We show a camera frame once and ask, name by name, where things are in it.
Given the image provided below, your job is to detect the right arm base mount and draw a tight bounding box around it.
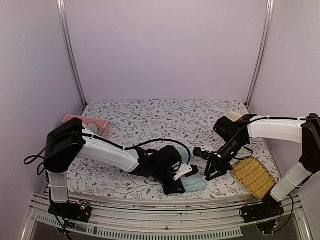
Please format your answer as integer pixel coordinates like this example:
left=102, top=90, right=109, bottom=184
left=239, top=203, right=285, bottom=223

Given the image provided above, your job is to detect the woven bamboo tray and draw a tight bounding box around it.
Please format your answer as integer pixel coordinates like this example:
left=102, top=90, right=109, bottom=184
left=232, top=156, right=277, bottom=201

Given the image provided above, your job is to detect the aluminium front frame rail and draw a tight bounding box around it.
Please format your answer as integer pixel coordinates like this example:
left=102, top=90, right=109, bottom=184
left=21, top=192, right=315, bottom=240

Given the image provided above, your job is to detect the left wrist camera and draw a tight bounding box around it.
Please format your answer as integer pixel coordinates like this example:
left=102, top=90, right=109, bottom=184
left=173, top=164, right=199, bottom=181

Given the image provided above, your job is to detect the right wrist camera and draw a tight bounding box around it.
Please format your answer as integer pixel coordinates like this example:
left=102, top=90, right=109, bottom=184
left=192, top=147, right=215, bottom=160

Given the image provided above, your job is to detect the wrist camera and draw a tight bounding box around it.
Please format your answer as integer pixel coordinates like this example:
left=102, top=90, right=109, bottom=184
left=173, top=164, right=199, bottom=181
left=192, top=147, right=215, bottom=160

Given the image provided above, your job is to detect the left aluminium post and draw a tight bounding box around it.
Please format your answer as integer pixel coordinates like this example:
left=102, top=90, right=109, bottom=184
left=56, top=0, right=88, bottom=108

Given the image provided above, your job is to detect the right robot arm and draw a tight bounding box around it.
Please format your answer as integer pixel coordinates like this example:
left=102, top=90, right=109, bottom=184
left=199, top=114, right=320, bottom=218

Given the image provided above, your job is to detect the blue towel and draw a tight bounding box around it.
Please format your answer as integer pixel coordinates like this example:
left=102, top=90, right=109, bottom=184
left=177, top=146, right=207, bottom=193

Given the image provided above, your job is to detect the green towel with panda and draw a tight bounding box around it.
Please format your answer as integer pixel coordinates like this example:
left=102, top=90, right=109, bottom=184
left=86, top=123, right=99, bottom=135

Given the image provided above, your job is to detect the right aluminium post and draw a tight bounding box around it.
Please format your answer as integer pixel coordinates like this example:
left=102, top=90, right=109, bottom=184
left=245, top=0, right=275, bottom=109

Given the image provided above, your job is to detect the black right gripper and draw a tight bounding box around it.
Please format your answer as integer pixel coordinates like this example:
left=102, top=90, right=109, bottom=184
left=205, top=137, right=248, bottom=181

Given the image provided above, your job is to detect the pink plastic basket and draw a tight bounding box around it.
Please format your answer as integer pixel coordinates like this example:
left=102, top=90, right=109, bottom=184
left=61, top=114, right=109, bottom=138

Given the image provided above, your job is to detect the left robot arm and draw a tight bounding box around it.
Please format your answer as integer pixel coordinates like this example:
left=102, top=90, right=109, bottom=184
left=23, top=118, right=186, bottom=217

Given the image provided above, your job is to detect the aluminium post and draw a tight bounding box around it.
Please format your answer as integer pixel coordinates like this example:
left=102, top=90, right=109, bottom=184
left=245, top=0, right=275, bottom=109
left=56, top=0, right=88, bottom=108

